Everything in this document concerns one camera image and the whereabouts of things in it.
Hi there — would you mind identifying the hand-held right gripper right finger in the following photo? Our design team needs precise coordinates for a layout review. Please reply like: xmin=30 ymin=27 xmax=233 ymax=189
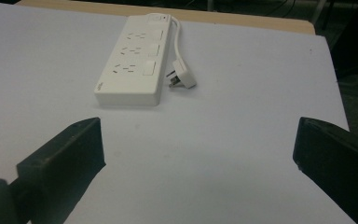
xmin=292 ymin=117 xmax=358 ymax=224

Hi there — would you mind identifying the white power plug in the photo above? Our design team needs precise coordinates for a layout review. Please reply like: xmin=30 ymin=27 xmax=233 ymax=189
xmin=166 ymin=59 xmax=198 ymax=90

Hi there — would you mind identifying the white power strip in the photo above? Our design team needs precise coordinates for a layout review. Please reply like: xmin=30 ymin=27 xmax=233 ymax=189
xmin=93 ymin=13 xmax=172 ymax=107

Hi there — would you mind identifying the white power cable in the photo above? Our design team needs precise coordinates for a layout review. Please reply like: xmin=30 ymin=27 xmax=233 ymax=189
xmin=169 ymin=16 xmax=182 ymax=67

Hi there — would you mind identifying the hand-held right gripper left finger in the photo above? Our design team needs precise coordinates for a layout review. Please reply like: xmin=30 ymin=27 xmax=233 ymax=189
xmin=8 ymin=117 xmax=107 ymax=224

